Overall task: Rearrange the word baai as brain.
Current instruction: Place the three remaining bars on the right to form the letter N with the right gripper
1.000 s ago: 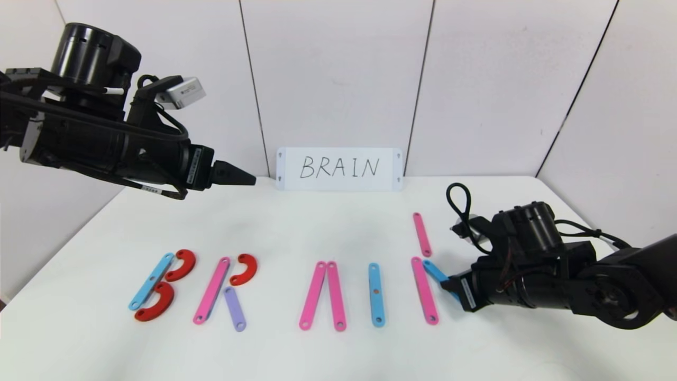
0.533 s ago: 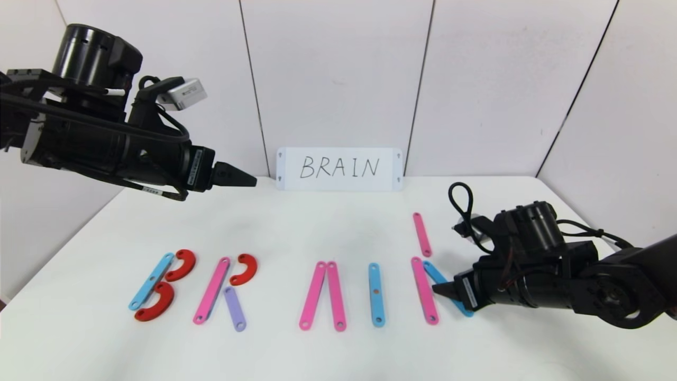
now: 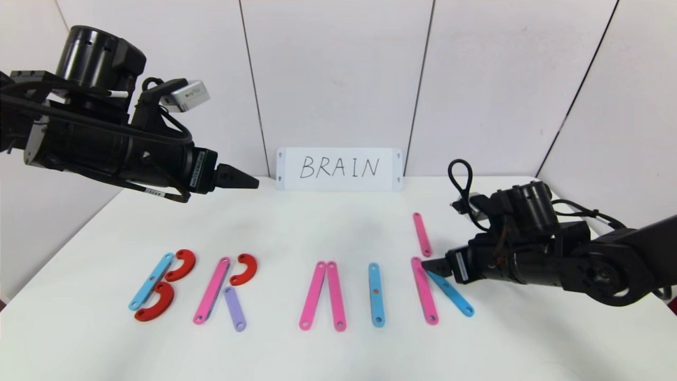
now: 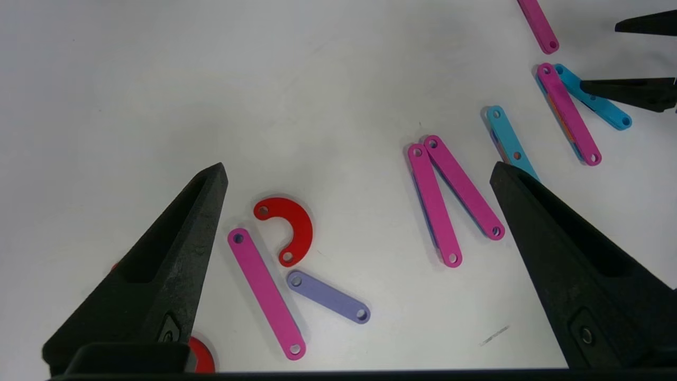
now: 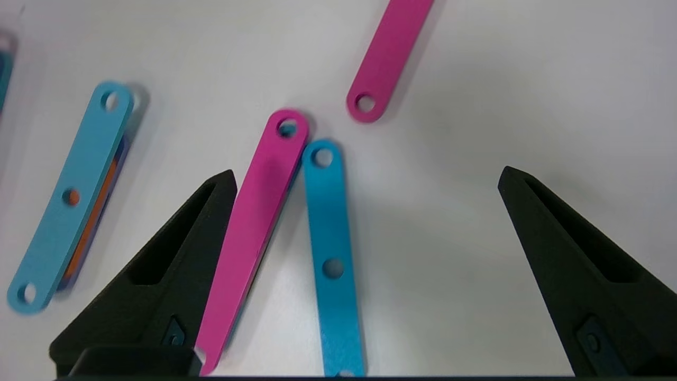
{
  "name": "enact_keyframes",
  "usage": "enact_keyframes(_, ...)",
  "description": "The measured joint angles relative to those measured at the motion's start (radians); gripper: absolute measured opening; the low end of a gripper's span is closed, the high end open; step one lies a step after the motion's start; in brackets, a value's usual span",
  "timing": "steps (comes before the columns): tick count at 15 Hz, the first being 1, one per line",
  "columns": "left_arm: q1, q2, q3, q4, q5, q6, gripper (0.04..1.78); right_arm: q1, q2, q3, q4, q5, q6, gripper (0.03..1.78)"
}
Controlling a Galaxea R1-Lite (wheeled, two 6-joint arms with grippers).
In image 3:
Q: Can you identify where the large red wooden arc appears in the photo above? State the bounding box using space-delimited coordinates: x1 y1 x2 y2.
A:
134 282 175 322
164 249 196 282

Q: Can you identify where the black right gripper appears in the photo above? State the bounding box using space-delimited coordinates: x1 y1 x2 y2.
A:
421 239 519 285

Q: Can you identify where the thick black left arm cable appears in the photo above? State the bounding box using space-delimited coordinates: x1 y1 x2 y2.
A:
95 175 191 204

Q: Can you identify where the short purple wooden bar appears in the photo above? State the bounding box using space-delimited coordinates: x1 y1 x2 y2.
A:
223 286 248 332

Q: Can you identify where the pink wooden bar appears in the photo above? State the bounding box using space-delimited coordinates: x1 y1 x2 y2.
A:
326 261 347 332
411 257 440 325
298 261 326 331
413 212 432 258
193 257 231 325

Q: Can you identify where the short blue wooden bar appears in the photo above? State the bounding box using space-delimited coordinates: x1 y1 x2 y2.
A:
426 270 475 318

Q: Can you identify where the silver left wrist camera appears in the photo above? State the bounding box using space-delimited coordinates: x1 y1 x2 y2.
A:
160 79 211 113

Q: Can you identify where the small red wooden arc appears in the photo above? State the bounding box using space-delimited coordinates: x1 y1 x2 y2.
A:
230 253 258 286

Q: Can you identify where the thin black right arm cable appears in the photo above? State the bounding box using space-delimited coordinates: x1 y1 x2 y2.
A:
550 198 628 231

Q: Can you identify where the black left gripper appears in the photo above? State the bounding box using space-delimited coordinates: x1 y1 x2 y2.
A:
120 128 260 195

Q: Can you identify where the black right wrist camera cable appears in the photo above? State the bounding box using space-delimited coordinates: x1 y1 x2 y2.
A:
448 159 490 232

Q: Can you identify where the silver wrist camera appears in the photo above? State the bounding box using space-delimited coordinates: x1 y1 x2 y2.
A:
452 192 490 219
160 79 211 113

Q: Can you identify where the long blue wooden bar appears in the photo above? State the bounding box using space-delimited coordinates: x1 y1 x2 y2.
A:
368 263 385 328
129 252 175 311

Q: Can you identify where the white BRAIN sign card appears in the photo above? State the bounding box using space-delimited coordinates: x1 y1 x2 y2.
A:
276 147 404 192

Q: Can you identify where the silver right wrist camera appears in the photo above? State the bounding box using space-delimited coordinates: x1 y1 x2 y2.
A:
452 192 490 219

